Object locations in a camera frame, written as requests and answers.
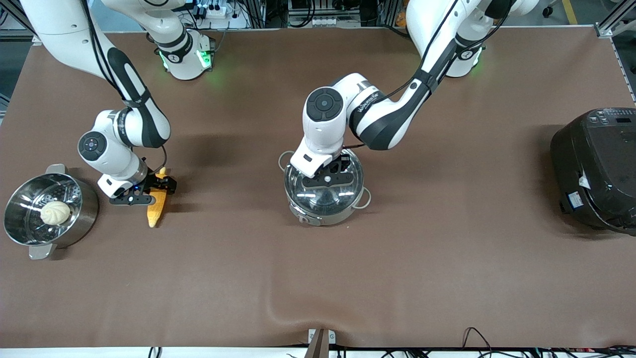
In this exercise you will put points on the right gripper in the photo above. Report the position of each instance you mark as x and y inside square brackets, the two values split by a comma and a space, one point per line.
[155, 182]

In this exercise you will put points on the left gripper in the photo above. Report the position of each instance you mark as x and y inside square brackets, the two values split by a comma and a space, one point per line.
[344, 164]

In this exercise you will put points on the black rice cooker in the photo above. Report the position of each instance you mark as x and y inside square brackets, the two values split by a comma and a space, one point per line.
[596, 164]

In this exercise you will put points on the white steamed bun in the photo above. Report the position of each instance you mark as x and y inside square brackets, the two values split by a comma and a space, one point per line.
[55, 213]

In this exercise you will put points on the brown table mat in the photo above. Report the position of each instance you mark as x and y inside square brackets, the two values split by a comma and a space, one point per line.
[447, 273]

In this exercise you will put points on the stainless steel steamer pot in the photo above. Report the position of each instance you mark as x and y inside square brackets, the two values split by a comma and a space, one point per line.
[88, 214]

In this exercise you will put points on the aluminium frame rail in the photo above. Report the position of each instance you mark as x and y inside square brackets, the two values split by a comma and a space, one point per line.
[613, 22]
[36, 40]

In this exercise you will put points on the bag of orange breads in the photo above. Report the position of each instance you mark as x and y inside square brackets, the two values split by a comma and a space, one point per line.
[400, 20]

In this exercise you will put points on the perforated steel steamer rack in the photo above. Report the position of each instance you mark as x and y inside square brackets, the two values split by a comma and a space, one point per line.
[69, 191]

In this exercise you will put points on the round glass pot lid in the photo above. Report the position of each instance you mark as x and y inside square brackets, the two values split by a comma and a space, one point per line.
[318, 199]

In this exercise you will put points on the steel cooking pot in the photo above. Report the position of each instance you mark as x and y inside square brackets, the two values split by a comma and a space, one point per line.
[310, 219]

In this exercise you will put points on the metal table edge bracket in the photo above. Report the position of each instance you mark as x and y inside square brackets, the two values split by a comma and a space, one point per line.
[320, 343]

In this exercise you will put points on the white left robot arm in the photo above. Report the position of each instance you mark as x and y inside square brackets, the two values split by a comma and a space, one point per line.
[387, 119]

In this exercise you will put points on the white power strip with plugs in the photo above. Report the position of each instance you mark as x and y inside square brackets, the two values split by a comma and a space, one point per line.
[218, 10]

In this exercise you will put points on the white empty power strip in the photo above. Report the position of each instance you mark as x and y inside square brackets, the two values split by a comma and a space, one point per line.
[328, 21]

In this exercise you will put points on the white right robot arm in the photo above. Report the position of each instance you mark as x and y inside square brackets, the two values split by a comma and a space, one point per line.
[54, 35]

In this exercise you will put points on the yellow corn cob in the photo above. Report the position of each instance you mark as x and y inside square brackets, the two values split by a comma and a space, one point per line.
[155, 211]

